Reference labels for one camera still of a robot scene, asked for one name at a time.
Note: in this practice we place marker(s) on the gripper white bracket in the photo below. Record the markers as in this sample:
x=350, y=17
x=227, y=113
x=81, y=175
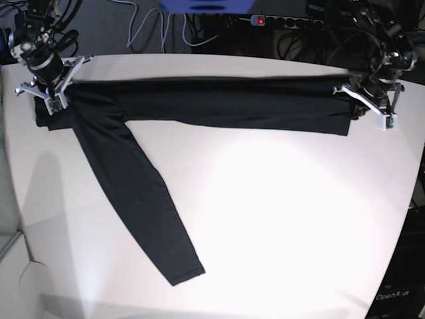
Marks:
x=51, y=78
x=374, y=94

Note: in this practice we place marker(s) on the black long-sleeve T-shirt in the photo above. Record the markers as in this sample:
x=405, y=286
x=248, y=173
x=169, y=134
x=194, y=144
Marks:
x=120, y=124

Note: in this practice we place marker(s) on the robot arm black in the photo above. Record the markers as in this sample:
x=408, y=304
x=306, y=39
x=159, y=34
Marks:
x=38, y=44
x=388, y=52

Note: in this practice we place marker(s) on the blue box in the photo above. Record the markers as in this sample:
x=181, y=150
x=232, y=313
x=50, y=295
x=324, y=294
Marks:
x=207, y=6

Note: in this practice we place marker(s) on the black OpenArm equipment case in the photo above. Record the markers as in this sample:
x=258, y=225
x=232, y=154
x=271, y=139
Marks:
x=401, y=293

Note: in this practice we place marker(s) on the white power strip red switch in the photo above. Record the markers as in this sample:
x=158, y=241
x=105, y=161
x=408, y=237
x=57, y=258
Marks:
x=284, y=22

